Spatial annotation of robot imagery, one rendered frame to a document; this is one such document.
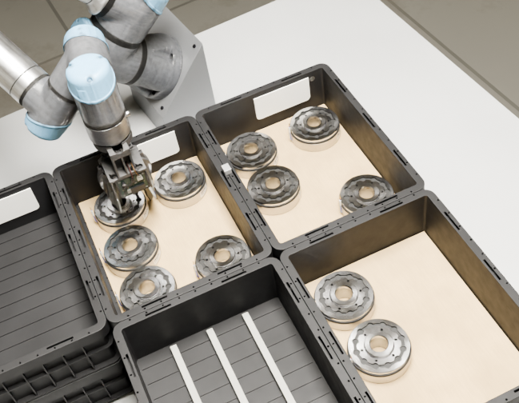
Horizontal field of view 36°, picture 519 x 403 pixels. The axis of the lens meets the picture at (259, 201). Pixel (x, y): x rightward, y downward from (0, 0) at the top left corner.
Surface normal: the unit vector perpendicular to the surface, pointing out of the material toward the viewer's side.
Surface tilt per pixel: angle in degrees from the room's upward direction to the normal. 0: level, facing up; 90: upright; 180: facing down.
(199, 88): 90
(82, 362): 90
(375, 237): 90
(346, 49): 0
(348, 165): 0
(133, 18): 90
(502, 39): 0
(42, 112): 61
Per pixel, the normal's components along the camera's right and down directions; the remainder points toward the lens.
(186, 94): 0.53, 0.60
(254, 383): -0.12, -0.64
